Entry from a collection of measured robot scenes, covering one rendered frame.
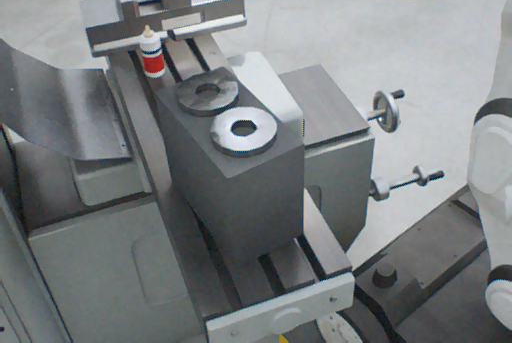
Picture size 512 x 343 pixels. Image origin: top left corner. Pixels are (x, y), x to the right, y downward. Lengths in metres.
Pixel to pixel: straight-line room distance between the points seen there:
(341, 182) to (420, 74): 1.50
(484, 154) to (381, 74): 1.88
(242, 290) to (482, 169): 0.46
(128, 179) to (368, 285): 0.54
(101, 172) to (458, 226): 0.80
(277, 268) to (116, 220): 0.52
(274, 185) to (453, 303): 0.66
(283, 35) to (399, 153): 0.98
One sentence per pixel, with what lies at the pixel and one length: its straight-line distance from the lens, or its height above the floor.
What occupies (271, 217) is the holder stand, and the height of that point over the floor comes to 1.04.
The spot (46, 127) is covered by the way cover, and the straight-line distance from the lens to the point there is 1.25.
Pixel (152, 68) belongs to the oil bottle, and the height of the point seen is 0.99.
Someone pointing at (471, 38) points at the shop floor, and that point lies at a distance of 3.26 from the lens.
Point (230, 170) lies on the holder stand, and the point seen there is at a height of 1.15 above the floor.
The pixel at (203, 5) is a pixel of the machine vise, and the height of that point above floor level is 1.03.
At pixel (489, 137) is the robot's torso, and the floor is 1.03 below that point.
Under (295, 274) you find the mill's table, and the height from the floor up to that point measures 0.97.
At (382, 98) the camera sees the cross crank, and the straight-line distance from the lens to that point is 1.66.
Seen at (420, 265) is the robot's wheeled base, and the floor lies 0.59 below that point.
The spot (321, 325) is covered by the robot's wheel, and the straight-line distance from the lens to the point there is 1.46.
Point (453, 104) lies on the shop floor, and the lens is 2.82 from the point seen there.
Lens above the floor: 1.72
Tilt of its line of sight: 42 degrees down
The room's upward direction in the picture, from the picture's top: 3 degrees counter-clockwise
